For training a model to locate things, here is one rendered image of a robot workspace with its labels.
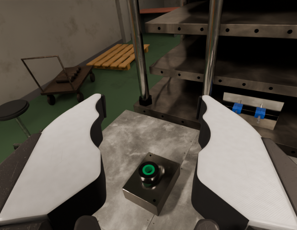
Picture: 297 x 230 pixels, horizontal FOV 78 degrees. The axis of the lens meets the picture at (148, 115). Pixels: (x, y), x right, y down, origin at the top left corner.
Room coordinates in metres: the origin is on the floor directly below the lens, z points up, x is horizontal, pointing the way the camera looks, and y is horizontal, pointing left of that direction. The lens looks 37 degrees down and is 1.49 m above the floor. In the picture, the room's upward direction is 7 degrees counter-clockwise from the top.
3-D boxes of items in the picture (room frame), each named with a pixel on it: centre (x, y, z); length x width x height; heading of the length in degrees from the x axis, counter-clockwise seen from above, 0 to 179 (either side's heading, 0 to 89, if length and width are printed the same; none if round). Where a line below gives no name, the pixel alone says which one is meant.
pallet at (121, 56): (4.29, 0.46, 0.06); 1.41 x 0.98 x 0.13; 152
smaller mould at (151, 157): (0.44, 0.02, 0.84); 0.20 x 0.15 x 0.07; 145
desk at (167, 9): (6.08, -0.64, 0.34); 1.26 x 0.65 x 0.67; 62
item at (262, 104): (0.96, -0.67, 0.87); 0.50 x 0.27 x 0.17; 145
